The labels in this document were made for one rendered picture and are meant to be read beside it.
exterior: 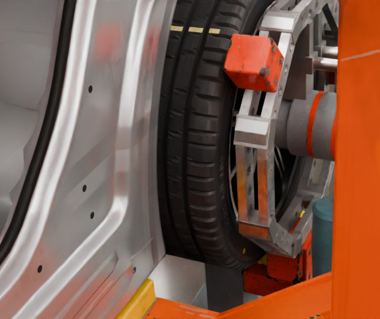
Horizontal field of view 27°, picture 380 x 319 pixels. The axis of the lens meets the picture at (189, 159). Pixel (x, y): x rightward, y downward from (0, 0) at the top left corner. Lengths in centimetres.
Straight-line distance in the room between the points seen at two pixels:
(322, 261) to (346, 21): 81
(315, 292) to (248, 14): 53
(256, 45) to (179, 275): 140
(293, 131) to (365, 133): 66
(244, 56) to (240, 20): 11
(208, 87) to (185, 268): 134
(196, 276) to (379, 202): 167
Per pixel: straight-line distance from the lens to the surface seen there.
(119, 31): 124
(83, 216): 122
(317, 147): 162
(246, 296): 196
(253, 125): 141
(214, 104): 139
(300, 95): 163
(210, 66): 141
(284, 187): 188
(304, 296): 127
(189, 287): 259
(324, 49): 162
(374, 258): 106
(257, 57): 135
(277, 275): 179
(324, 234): 160
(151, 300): 146
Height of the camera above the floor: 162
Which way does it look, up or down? 30 degrees down
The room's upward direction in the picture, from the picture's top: 4 degrees counter-clockwise
